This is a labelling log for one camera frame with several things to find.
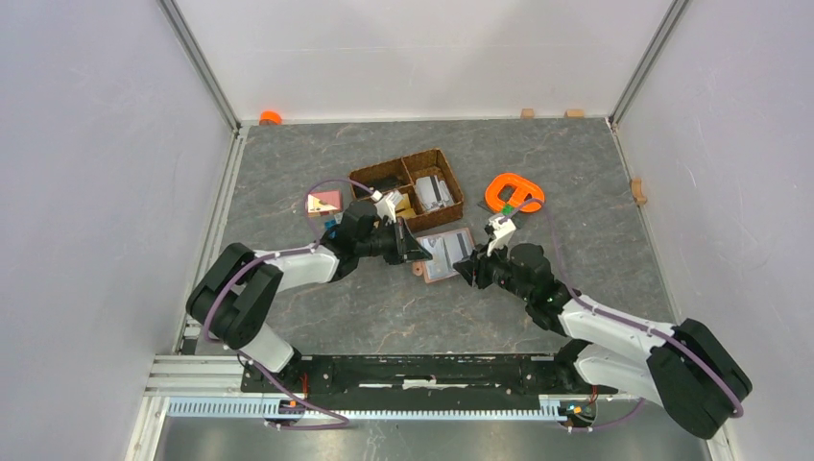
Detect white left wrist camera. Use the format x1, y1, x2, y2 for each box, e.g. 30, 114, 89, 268
371, 190, 404, 223

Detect wooden block right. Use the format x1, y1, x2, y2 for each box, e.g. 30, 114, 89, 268
564, 109, 586, 118

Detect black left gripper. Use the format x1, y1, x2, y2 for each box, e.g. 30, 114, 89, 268
356, 216, 432, 265

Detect orange plastic ring toy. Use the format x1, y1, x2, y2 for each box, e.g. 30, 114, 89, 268
484, 173, 545, 212

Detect brown woven basket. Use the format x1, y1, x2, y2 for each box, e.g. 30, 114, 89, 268
348, 148, 465, 232

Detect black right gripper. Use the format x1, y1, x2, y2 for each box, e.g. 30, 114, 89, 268
452, 237, 532, 303

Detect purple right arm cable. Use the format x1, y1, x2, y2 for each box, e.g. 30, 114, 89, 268
502, 197, 745, 434

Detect grey cable duct strip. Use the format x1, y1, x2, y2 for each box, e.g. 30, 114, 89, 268
166, 397, 566, 423

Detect pink tan small box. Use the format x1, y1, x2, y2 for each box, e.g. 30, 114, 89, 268
306, 189, 344, 217

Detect black cards in basket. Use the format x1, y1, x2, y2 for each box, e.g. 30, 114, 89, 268
352, 175, 406, 199

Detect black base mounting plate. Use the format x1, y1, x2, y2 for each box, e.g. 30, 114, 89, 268
276, 353, 618, 411

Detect orange round cap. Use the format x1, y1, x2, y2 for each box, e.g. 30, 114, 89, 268
258, 110, 282, 126

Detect curved wooden piece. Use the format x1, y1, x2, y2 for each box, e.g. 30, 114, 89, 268
630, 178, 648, 206

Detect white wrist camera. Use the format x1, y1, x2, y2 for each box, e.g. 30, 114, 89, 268
371, 190, 404, 223
485, 214, 516, 246

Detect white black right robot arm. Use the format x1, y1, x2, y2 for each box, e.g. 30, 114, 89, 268
453, 243, 754, 439

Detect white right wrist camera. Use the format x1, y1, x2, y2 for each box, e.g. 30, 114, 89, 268
485, 214, 516, 246

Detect gold card front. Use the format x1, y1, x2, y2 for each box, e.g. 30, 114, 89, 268
395, 194, 417, 220

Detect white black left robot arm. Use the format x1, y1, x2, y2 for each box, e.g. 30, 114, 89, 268
185, 201, 432, 392

